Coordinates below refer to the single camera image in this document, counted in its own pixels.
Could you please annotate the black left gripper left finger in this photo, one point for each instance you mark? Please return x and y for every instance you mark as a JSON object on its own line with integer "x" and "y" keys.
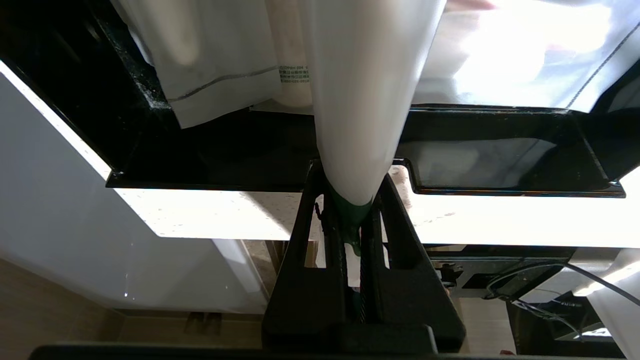
{"x": 305, "y": 300}

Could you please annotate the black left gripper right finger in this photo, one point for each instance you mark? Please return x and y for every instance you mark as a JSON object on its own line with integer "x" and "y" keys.
{"x": 410, "y": 300}

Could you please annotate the black pull-out drawer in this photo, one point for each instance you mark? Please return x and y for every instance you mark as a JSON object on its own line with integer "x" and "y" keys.
{"x": 225, "y": 150}

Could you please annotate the white packaged amenity items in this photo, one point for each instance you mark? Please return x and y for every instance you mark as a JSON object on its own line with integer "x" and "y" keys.
{"x": 292, "y": 50}

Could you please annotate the white vanity cabinet front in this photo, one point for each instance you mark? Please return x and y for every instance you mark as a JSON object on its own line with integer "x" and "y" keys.
{"x": 50, "y": 200}

